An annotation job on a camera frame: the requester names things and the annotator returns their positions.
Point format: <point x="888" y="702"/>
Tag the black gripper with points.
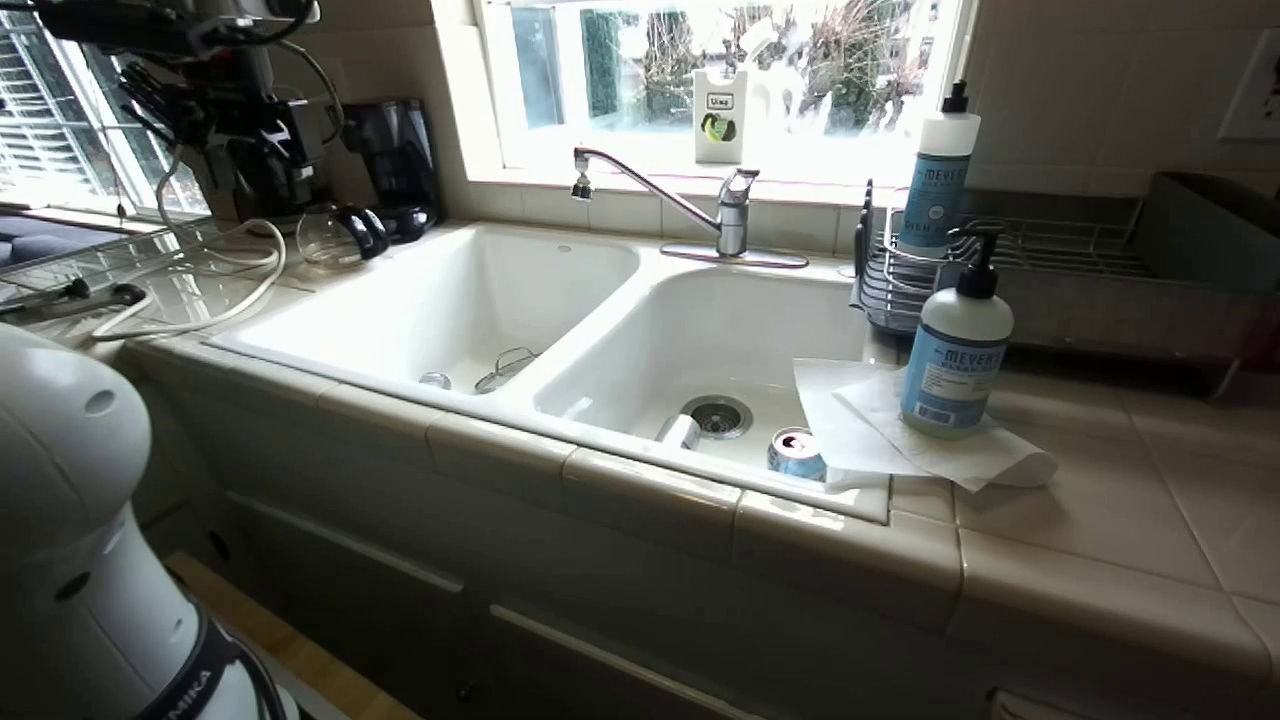
<point x="273" y="165"/>

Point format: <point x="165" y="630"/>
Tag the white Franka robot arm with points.
<point x="67" y="464"/>

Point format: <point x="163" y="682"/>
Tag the black drip coffeemaker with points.
<point x="392" y="160"/>

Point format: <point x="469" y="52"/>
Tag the white window blinds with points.
<point x="67" y="133"/>

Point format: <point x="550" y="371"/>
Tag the white double basin sink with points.
<point x="464" y="293"/>

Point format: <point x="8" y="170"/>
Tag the white carton green print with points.
<point x="723" y="123"/>

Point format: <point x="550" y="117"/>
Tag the chrome sink faucet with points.
<point x="725" y="214"/>

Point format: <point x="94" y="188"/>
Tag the small white tube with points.
<point x="681" y="428"/>

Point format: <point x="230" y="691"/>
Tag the blue drink can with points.
<point x="796" y="459"/>

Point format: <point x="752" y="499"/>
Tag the tall dish soap bottle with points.
<point x="934" y="182"/>

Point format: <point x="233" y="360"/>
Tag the blue cup on counter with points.
<point x="953" y="360"/>

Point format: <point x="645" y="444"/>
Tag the grey dish drying rack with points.
<point x="1133" y="283"/>

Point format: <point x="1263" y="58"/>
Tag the white wall outlet plate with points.
<point x="1263" y="84"/>

